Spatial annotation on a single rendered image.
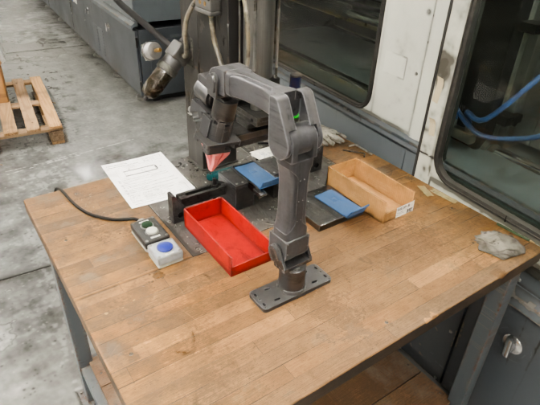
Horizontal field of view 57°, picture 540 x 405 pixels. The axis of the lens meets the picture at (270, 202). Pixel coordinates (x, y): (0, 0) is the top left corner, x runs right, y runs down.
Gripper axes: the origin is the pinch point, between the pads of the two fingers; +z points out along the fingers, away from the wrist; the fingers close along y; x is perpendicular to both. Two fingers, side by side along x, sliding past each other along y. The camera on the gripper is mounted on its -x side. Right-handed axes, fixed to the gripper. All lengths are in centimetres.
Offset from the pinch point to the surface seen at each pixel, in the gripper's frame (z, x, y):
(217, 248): 13.1, 15.5, 5.1
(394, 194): 5, 22, -54
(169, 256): 17.4, 9.8, 14.5
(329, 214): 10.2, 18.2, -31.0
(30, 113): 141, -277, -39
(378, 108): -1, -15, -84
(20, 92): 149, -326, -46
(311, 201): 11.5, 10.1, -31.8
